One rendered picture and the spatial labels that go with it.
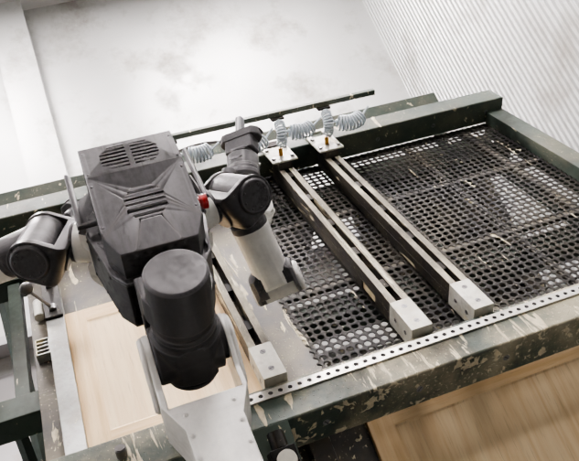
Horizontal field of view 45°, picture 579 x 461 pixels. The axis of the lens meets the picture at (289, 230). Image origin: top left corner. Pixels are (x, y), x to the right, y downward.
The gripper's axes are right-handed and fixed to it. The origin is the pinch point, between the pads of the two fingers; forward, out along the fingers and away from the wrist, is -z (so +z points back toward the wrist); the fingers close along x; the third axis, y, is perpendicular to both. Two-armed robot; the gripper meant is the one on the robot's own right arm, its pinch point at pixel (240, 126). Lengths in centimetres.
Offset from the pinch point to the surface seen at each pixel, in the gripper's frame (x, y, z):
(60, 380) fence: 54, -6, 63
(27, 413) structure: 66, -5, 69
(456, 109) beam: -48, 103, -55
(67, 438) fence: 45, -12, 80
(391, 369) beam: -25, 24, 71
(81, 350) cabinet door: 55, 3, 52
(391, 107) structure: -16, 131, -90
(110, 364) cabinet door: 46, 4, 58
